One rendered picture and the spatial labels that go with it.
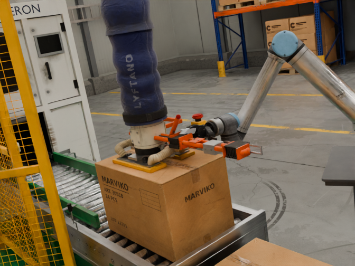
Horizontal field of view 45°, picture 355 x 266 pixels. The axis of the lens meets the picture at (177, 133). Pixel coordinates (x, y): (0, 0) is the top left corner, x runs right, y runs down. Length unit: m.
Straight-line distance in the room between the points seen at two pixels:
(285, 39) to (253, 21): 9.94
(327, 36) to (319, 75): 8.03
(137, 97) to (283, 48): 0.72
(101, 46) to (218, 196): 10.31
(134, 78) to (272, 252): 1.02
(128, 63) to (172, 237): 0.82
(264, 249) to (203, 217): 0.31
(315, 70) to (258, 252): 0.87
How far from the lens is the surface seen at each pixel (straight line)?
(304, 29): 9.73
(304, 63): 2.09
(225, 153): 1.76
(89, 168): 3.47
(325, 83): 2.11
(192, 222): 2.05
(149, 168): 2.04
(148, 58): 2.06
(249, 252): 2.08
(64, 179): 3.61
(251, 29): 12.07
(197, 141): 1.90
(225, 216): 2.20
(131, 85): 2.05
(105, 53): 12.27
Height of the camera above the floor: 1.63
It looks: 15 degrees down
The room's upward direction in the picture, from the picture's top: 10 degrees counter-clockwise
